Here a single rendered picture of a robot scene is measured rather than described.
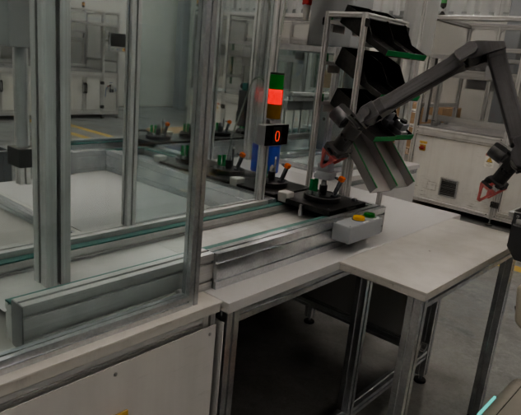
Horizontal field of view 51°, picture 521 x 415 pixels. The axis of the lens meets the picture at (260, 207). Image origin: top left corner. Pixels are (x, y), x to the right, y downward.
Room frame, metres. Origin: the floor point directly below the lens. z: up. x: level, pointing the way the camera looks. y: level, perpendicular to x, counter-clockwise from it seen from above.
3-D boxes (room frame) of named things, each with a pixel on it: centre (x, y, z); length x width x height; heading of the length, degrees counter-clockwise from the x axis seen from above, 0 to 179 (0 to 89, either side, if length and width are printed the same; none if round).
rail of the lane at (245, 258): (1.69, -0.17, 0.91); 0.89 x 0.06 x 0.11; 140
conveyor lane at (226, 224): (1.78, -0.02, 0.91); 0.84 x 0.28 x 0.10; 140
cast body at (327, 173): (2.00, -0.22, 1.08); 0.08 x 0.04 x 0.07; 50
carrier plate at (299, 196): (2.00, -0.23, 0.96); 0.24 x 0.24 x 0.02; 50
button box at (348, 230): (1.80, -0.34, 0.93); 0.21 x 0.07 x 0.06; 140
